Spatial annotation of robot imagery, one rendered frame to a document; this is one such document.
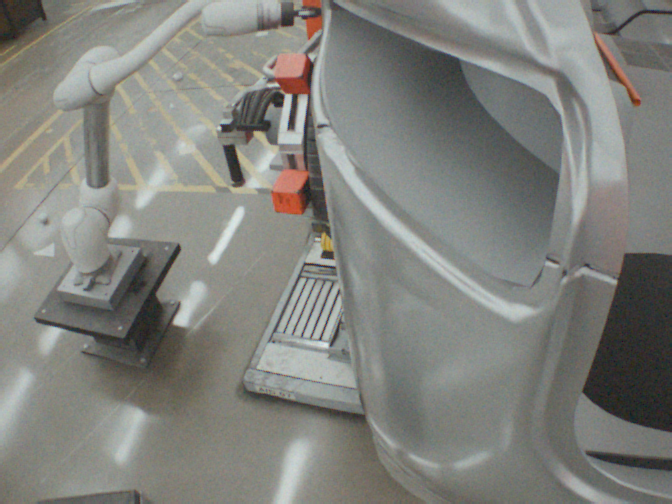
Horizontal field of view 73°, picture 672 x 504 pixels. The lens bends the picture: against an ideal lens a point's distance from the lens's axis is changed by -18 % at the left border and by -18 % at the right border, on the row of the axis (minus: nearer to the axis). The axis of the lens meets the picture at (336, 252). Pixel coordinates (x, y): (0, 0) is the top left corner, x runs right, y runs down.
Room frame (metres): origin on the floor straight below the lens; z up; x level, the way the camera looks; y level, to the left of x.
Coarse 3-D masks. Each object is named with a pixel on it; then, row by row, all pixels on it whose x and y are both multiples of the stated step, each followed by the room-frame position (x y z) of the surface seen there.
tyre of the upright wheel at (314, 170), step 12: (312, 120) 1.10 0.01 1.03; (312, 132) 1.08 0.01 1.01; (312, 144) 1.07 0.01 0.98; (312, 156) 1.06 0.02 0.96; (312, 168) 1.05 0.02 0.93; (312, 180) 1.05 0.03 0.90; (312, 192) 1.05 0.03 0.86; (324, 192) 1.04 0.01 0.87; (324, 204) 1.04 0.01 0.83; (324, 216) 1.05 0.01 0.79; (324, 228) 1.07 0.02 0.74
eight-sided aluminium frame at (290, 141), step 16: (320, 32) 1.46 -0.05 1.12; (304, 48) 1.35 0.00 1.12; (288, 96) 1.21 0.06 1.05; (304, 96) 1.20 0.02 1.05; (288, 112) 1.18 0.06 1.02; (304, 112) 1.17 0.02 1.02; (288, 128) 1.17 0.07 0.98; (304, 128) 1.15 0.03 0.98; (288, 144) 1.13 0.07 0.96; (304, 144) 1.13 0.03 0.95; (288, 160) 1.14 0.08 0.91; (304, 160) 1.12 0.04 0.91
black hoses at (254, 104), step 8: (264, 88) 1.29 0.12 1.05; (248, 96) 1.28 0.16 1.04; (256, 96) 1.26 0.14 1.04; (264, 96) 1.26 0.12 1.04; (272, 96) 1.25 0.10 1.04; (280, 96) 1.30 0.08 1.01; (240, 104) 1.27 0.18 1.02; (248, 104) 1.27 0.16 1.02; (256, 104) 1.25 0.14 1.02; (264, 104) 1.24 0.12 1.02; (280, 104) 1.33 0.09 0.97; (240, 112) 1.26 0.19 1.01; (248, 112) 1.25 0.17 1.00; (256, 112) 1.24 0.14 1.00; (264, 112) 1.23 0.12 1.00; (240, 120) 1.25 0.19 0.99; (248, 120) 1.24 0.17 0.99; (256, 120) 1.23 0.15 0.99; (264, 120) 1.24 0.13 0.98; (240, 128) 1.24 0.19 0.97; (248, 128) 1.23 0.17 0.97; (256, 128) 1.22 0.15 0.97; (264, 128) 1.21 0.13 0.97
